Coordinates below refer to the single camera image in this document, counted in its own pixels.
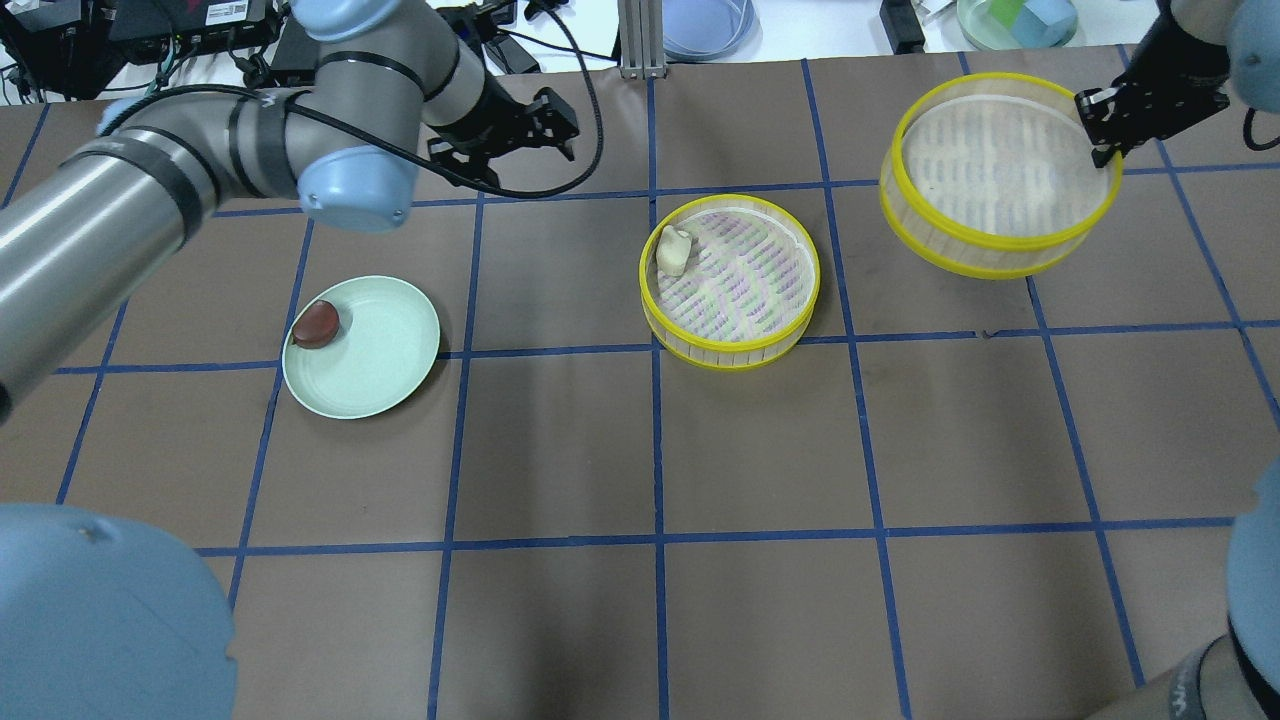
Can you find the plate with coloured blocks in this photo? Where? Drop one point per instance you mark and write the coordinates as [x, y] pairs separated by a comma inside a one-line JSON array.
[[1009, 25]]

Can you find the brown bun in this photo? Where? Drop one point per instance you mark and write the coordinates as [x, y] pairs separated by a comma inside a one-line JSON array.
[[317, 326]]

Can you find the side yellow-rimmed bamboo steamer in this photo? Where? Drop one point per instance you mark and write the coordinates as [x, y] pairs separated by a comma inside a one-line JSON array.
[[992, 176]]

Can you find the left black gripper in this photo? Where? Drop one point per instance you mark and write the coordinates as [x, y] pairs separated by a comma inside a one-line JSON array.
[[483, 113]]

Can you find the aluminium frame post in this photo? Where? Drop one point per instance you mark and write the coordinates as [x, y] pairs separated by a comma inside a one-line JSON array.
[[640, 38]]

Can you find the white steamed bun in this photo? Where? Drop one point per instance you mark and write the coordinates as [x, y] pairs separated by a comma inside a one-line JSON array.
[[673, 251]]

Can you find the black power adapter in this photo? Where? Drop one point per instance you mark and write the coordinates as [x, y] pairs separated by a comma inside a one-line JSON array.
[[510, 56]]

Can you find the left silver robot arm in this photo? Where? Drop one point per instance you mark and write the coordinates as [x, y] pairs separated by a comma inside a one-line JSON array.
[[110, 618]]

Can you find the centre yellow-rimmed bamboo steamer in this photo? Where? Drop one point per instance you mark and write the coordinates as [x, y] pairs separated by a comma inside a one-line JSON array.
[[749, 291]]

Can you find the blue plate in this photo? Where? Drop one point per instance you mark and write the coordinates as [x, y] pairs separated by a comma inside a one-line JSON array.
[[705, 30]]

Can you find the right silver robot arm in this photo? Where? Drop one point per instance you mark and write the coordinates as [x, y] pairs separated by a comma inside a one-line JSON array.
[[1235, 676]]

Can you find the light green plate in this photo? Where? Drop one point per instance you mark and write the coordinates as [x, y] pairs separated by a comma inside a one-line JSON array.
[[386, 340]]

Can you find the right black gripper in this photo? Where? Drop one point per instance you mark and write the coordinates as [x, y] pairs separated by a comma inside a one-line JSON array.
[[1180, 62]]

